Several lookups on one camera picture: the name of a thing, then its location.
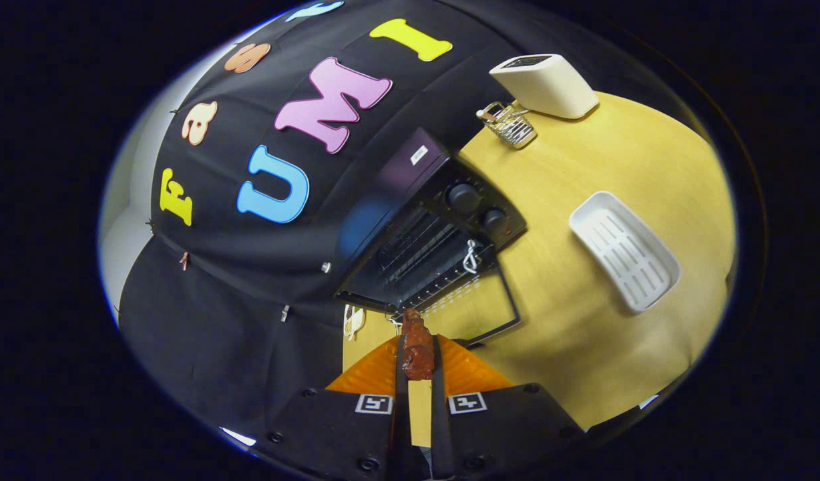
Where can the white bread toaster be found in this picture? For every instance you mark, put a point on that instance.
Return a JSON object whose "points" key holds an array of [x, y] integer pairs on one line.
{"points": [[550, 87]]}

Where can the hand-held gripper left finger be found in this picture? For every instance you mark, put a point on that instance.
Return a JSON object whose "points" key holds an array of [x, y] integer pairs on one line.
{"points": [[330, 427]]}

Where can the white rectangular tray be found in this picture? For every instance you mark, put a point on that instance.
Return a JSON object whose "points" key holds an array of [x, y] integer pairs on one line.
{"points": [[624, 250]]}

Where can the black toaster oven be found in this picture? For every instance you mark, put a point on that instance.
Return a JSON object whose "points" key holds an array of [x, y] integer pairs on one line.
{"points": [[410, 167]]}

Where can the white sectioned condiment dish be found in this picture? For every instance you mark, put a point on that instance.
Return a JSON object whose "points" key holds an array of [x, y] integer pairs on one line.
{"points": [[353, 321]]}

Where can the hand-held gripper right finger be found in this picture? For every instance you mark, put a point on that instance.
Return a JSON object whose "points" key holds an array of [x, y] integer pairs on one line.
{"points": [[503, 427]]}

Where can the pink cloth clip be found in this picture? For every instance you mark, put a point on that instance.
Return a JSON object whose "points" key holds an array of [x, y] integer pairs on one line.
{"points": [[184, 260]]}

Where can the black backdrop cloth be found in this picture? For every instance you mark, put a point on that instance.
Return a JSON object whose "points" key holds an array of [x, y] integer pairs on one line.
{"points": [[216, 321]]}

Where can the brown meat piece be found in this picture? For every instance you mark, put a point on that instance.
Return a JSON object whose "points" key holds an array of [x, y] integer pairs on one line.
{"points": [[418, 351]]}

